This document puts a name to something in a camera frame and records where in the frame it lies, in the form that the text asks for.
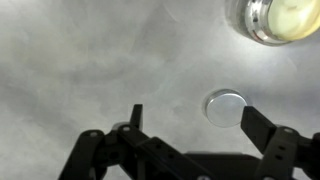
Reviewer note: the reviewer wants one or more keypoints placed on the round silver lid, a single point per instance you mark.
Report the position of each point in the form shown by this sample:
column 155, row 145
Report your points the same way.
column 224, row 110

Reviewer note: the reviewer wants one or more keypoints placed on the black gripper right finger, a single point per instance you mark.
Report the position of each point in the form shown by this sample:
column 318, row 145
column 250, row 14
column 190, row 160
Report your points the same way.
column 283, row 150

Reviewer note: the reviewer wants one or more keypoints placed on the silver candle tin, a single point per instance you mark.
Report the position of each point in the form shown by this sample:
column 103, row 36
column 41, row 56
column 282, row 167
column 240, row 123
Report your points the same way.
column 256, row 20

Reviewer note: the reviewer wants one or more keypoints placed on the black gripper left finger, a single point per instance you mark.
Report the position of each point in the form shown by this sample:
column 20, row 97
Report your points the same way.
column 133, row 156

